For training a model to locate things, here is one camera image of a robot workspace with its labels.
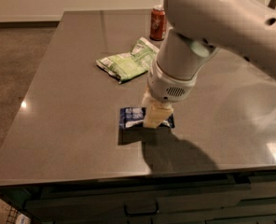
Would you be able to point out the black wire basket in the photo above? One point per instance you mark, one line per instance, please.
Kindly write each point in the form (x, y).
(15, 217)

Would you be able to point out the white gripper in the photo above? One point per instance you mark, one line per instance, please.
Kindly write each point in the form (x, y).
(166, 86)

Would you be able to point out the green jalapeno chip bag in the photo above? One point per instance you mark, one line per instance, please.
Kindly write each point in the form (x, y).
(129, 65)

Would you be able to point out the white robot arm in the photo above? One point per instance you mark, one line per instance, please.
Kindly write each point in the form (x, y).
(199, 28)

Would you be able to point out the dark drawer handle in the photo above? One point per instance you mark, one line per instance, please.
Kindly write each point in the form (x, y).
(141, 208)

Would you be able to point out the red soda can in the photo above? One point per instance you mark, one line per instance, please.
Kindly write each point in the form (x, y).
(158, 23)

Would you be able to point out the blue rxbar blueberry wrapper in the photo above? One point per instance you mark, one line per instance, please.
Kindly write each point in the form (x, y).
(134, 117)

